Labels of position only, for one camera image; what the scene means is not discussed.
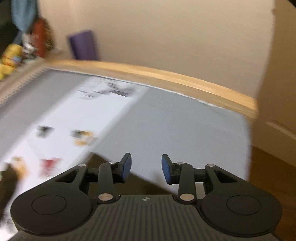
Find red brown object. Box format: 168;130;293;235
31;18;55;58

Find purple box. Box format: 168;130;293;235
68;30;100;61

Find yellow object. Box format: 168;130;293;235
0;44;25;80

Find teal cloth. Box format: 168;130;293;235
11;0;41;32

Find white printed sheet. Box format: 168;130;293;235
0;75;151;241

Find olive brown pants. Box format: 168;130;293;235
0;153;173;219

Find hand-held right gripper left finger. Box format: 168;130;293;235
52;152;133;204

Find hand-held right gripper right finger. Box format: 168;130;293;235
161;153;242;204

